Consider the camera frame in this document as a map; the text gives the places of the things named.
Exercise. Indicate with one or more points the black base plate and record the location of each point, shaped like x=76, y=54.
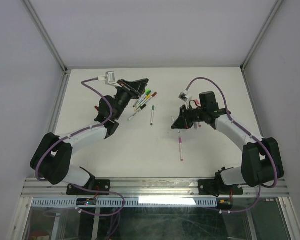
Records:
x=216, y=188
x=99, y=187

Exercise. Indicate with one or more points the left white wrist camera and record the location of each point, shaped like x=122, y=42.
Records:
x=108, y=79

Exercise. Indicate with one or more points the aluminium front rail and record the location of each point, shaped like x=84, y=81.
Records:
x=135, y=187

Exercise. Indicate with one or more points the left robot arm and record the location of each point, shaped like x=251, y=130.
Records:
x=52, y=159

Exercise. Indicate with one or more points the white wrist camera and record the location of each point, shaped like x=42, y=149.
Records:
x=108, y=79
x=186, y=97

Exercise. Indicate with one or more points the purple capped marker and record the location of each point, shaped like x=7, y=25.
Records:
x=180, y=149

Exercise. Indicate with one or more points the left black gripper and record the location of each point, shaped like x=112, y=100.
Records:
x=134, y=89

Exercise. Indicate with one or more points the dark red capped marker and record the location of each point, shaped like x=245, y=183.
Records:
x=150, y=98

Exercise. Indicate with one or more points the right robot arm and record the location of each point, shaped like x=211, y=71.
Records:
x=261, y=160

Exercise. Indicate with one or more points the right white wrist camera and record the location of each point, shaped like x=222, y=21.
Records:
x=186, y=97

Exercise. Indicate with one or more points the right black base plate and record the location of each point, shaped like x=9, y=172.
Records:
x=216, y=188

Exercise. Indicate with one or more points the slotted grey cable duct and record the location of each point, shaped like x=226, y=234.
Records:
x=129, y=202

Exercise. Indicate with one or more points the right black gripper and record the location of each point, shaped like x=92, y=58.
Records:
x=182, y=121

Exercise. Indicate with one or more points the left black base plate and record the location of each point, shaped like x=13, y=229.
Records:
x=99, y=187

